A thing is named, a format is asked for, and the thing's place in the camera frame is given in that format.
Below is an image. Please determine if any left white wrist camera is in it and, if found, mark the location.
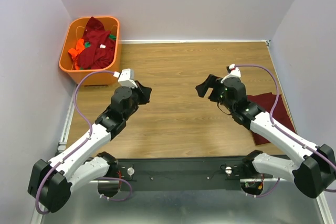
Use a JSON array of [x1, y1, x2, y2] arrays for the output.
[[113, 68, 138, 89]]

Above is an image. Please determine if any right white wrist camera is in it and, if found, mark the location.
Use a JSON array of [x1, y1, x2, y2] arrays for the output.
[[221, 64, 241, 83]]

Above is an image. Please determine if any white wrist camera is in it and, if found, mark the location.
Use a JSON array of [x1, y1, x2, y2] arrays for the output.
[[113, 68, 138, 89], [221, 64, 241, 83]]

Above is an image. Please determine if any green t-shirt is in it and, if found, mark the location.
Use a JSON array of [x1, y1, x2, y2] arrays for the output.
[[78, 34, 116, 70]]

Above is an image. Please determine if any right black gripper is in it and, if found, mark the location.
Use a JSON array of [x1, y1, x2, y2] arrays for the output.
[[195, 73, 235, 112]]

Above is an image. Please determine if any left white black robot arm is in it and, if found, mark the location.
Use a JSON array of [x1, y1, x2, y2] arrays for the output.
[[27, 81, 152, 215]]

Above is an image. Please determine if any red t-shirt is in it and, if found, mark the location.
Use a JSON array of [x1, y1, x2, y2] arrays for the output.
[[77, 17, 116, 69]]

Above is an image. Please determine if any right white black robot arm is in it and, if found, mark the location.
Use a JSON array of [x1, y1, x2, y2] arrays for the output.
[[195, 74, 335, 198]]

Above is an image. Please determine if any aluminium frame rail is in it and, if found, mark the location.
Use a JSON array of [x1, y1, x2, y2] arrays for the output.
[[30, 84, 77, 223]]

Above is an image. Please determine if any orange plastic bin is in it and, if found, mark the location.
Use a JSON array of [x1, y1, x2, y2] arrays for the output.
[[58, 16, 121, 86]]

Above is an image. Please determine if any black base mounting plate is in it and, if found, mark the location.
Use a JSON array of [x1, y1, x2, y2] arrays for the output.
[[98, 156, 265, 196]]

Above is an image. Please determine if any orange t-shirt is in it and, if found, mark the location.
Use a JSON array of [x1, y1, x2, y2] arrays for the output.
[[68, 38, 85, 70]]

